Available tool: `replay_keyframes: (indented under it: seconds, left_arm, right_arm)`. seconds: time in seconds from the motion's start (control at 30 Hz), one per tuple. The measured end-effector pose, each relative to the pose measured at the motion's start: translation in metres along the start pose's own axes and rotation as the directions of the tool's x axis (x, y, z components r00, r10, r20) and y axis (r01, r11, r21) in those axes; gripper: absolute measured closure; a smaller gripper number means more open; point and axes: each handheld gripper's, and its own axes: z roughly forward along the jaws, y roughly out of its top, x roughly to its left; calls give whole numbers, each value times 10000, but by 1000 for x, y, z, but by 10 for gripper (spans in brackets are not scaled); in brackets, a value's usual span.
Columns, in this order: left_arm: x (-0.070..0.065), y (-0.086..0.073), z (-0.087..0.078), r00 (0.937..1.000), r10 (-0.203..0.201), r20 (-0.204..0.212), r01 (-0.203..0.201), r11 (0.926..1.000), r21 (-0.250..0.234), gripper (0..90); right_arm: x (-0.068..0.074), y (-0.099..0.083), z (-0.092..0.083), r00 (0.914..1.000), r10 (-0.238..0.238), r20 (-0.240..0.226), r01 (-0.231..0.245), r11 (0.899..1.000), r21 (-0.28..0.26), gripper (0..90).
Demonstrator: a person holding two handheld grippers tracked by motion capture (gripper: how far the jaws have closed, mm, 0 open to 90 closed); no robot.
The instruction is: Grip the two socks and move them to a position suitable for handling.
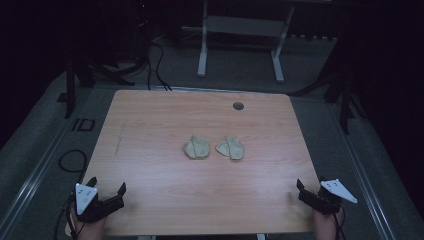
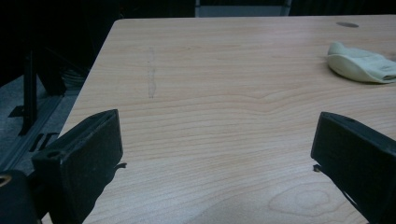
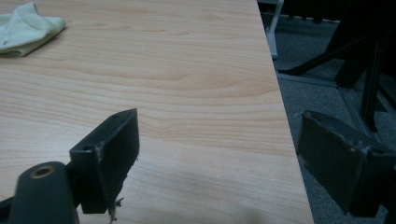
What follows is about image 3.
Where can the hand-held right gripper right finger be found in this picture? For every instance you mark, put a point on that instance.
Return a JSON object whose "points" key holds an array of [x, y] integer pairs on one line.
{"points": [[333, 161]]}

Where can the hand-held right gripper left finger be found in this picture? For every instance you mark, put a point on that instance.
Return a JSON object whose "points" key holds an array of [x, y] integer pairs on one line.
{"points": [[109, 161]]}

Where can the pale green cloth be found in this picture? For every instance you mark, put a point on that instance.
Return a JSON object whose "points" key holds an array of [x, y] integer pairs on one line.
{"points": [[26, 29]]}

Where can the black metal stand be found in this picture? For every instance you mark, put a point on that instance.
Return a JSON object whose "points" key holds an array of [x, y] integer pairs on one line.
{"points": [[370, 62]]}

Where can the metal floor rail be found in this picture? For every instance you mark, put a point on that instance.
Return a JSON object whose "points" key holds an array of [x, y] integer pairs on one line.
{"points": [[353, 109]]}

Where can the white metal desk frame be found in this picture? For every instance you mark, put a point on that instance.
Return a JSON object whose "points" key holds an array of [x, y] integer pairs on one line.
{"points": [[274, 28]]}

